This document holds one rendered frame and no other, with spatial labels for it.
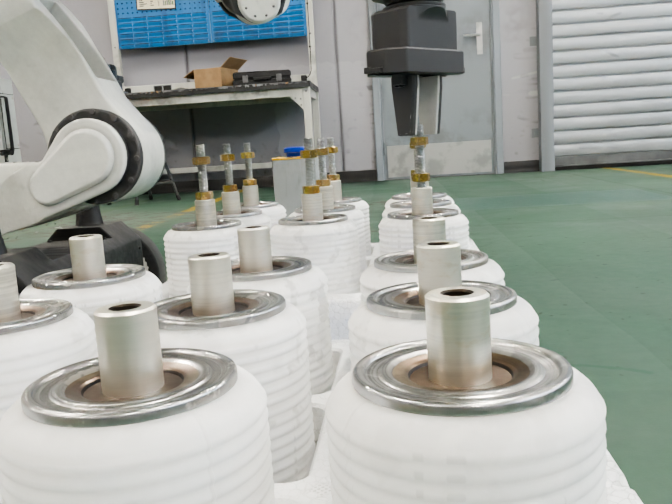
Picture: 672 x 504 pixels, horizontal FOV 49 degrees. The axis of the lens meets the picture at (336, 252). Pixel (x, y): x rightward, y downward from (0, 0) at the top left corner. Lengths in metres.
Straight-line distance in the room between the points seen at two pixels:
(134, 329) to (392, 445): 0.10
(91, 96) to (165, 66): 5.02
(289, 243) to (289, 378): 0.40
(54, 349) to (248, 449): 0.16
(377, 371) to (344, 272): 0.51
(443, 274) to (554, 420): 0.15
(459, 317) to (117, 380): 0.12
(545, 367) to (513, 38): 5.80
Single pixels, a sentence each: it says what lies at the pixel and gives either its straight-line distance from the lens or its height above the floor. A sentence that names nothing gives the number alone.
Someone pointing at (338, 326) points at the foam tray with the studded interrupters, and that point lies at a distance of 0.73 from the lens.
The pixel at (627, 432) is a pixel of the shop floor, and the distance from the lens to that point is 0.88.
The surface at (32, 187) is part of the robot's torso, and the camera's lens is 1.16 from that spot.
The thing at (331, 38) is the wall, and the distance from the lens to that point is 5.97.
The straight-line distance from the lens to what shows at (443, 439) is 0.22.
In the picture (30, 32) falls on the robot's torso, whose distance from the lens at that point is 1.20.
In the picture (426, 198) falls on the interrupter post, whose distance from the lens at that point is 0.77.
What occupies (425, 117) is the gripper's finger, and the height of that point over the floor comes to 0.35.
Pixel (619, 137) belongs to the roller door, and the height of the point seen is 0.23.
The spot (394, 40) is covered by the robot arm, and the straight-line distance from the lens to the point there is 0.75.
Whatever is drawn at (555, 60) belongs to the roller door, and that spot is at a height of 0.84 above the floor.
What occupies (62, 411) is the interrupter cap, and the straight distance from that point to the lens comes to 0.26.
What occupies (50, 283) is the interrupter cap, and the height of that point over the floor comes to 0.25.
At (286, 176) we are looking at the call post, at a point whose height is 0.28.
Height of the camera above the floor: 0.33
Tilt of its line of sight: 9 degrees down
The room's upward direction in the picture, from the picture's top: 4 degrees counter-clockwise
